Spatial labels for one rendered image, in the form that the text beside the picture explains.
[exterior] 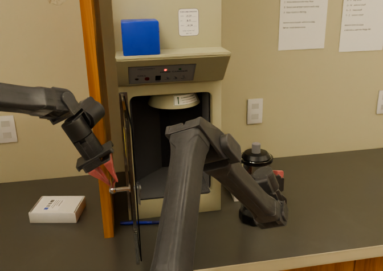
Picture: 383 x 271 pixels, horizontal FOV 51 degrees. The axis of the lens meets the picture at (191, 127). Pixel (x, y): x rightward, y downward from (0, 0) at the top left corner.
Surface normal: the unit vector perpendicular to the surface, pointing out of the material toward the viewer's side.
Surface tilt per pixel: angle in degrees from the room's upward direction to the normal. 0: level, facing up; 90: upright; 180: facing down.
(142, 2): 90
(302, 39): 90
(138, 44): 90
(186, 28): 90
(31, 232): 0
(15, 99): 66
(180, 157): 37
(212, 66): 135
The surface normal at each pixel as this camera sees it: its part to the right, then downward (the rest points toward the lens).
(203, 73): 0.14, 0.89
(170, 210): -0.48, -0.62
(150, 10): 0.18, 0.32
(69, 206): -0.02, -0.95
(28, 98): 0.79, -0.26
